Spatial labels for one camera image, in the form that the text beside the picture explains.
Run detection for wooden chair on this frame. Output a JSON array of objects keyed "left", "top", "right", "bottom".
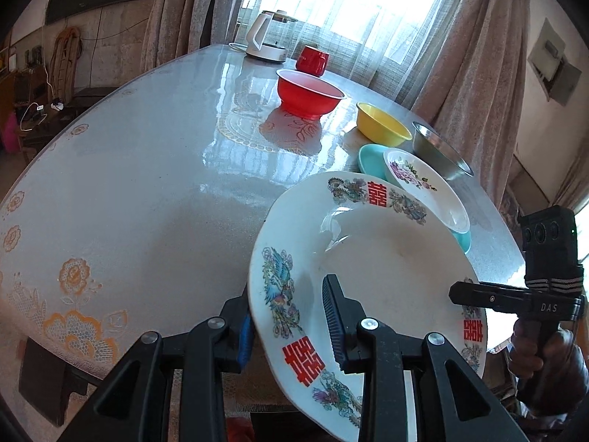
[{"left": 48, "top": 28, "right": 84, "bottom": 102}]

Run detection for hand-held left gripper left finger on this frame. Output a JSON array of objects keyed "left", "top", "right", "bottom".
[{"left": 60, "top": 291, "right": 254, "bottom": 442}]

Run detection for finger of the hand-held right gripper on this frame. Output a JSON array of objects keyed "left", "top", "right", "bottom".
[{"left": 448, "top": 281, "right": 531, "bottom": 316}]

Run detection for red plastic bowl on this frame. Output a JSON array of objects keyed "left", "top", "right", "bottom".
[{"left": 276, "top": 69, "right": 347, "bottom": 120}]

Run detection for yellow bowl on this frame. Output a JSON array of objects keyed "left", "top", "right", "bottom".
[{"left": 356, "top": 102, "right": 412, "bottom": 144}]

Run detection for white sheer curtain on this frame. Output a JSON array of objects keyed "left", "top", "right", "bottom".
[{"left": 234, "top": 0, "right": 465, "bottom": 111}]

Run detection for wall electrical box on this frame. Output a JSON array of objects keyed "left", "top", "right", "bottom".
[{"left": 527, "top": 18, "right": 583, "bottom": 104}]

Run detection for pink bag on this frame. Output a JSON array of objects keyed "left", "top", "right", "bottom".
[{"left": 0, "top": 115, "right": 21, "bottom": 154}]

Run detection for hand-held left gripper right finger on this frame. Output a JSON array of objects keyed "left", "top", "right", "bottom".
[{"left": 321, "top": 274, "right": 530, "bottom": 442}]

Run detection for small white floral plate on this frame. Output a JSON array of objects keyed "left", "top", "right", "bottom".
[{"left": 383, "top": 150, "right": 471, "bottom": 235}]

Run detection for teal plate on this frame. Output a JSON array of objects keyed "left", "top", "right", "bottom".
[{"left": 358, "top": 144, "right": 472, "bottom": 255}]

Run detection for beige velvet curtain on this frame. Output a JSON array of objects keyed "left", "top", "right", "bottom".
[
  {"left": 409, "top": 0, "right": 535, "bottom": 203},
  {"left": 142, "top": 0, "right": 272, "bottom": 70}
]

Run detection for white electric kettle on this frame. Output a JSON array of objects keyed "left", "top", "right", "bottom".
[{"left": 230, "top": 9, "right": 299, "bottom": 63}]

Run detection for stainless steel bowl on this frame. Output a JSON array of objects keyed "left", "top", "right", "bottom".
[{"left": 411, "top": 121, "right": 475, "bottom": 181}]

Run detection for dark wooden bench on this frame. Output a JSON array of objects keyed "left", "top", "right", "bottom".
[{"left": 18, "top": 336, "right": 104, "bottom": 427}]

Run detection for large white plate red characters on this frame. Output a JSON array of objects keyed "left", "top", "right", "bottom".
[{"left": 248, "top": 171, "right": 489, "bottom": 442}]

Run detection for red cup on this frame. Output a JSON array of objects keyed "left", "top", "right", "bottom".
[{"left": 295, "top": 45, "right": 330, "bottom": 77}]

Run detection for person's right hand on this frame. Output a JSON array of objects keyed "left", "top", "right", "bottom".
[{"left": 508, "top": 319, "right": 589, "bottom": 419}]

